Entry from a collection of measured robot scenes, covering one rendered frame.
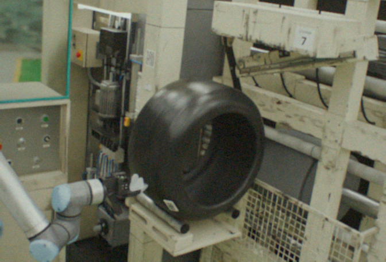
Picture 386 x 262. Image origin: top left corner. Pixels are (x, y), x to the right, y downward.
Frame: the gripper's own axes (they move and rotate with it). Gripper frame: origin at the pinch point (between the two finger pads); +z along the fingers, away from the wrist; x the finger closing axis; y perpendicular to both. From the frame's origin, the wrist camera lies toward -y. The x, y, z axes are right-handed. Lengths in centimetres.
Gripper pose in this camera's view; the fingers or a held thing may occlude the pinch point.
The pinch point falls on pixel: (144, 187)
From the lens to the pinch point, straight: 193.4
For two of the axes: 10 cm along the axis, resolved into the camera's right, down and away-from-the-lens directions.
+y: 1.2, -9.5, -2.8
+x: -6.1, -2.9, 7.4
